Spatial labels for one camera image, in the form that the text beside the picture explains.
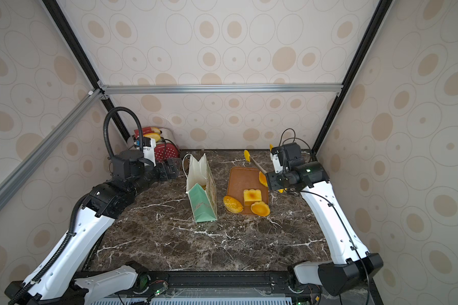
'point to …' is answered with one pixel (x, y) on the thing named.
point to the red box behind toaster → (145, 130)
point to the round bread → (260, 208)
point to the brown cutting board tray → (245, 178)
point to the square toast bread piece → (251, 196)
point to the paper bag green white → (200, 188)
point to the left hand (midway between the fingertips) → (175, 159)
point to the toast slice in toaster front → (153, 135)
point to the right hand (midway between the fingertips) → (274, 179)
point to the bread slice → (263, 179)
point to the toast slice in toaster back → (155, 129)
